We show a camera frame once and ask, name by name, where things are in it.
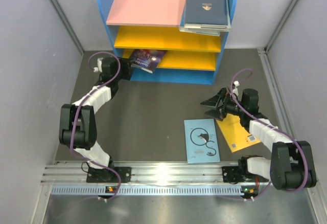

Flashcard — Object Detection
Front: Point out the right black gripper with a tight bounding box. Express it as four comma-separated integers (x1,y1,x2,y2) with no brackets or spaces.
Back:
201,87,246,121

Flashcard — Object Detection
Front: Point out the purple Robinson Crusoe book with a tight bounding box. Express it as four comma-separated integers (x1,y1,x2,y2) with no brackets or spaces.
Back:
123,49,167,73

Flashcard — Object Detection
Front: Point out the light blue book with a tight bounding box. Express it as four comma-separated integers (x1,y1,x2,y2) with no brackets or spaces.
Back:
184,119,221,164

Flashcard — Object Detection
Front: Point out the navy blue book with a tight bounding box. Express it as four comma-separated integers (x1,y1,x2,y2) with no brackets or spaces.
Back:
182,0,229,28

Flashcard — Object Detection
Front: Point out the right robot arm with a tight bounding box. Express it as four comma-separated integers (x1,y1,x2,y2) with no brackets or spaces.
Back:
200,87,317,191

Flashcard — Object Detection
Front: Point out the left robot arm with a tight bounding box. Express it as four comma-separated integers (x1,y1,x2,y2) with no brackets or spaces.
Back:
59,56,134,182

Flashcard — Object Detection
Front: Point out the yellow book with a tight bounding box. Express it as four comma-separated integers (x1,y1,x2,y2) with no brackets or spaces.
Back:
216,114,261,152

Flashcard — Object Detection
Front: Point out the blue pink yellow bookshelf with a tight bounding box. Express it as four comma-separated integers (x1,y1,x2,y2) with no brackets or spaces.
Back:
97,0,237,84

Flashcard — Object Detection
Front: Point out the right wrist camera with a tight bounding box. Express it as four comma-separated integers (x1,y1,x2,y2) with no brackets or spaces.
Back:
230,81,240,97

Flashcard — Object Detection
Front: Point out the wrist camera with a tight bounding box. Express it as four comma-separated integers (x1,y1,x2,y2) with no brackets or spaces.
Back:
93,58,104,73
230,81,240,97

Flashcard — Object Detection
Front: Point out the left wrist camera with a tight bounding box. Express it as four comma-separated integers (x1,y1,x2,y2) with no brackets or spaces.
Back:
93,58,104,73

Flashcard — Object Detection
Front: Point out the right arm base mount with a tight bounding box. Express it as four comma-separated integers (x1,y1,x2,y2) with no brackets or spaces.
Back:
221,166,255,185

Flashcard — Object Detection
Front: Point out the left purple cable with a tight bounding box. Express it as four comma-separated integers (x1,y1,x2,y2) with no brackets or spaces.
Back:
69,51,122,201

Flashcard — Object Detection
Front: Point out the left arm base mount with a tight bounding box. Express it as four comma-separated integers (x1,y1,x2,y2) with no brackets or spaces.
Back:
86,167,132,183

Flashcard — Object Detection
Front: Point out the aluminium mounting rail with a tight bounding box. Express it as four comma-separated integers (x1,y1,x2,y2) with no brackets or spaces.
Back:
41,161,268,197

